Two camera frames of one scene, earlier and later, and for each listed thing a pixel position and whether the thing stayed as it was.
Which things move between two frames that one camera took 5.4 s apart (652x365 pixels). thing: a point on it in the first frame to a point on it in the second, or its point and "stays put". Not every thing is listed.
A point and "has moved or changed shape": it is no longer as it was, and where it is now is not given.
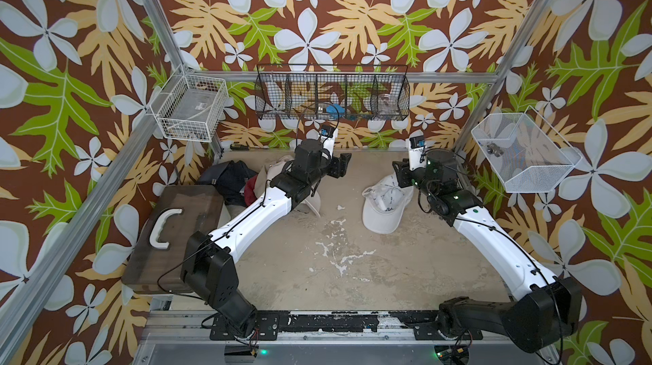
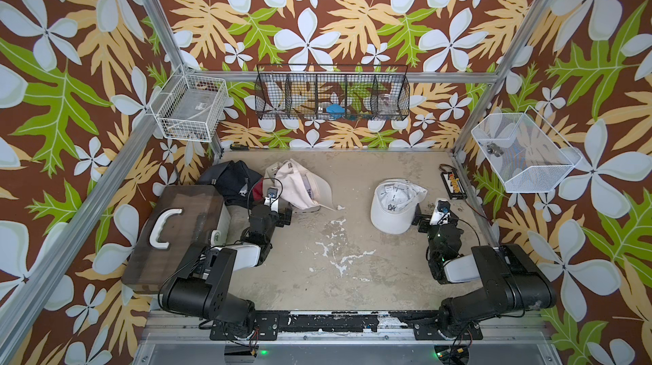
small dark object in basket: [493, 148] stays put
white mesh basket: [526, 153] stays put
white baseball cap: [385, 203] has moved or changed shape
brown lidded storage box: [158, 260] stays put
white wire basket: [190, 107] stays put
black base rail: [426, 325] stays put
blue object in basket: [335, 109] stays put
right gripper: [404, 173] to [418, 217]
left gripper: [336, 165] to [280, 220]
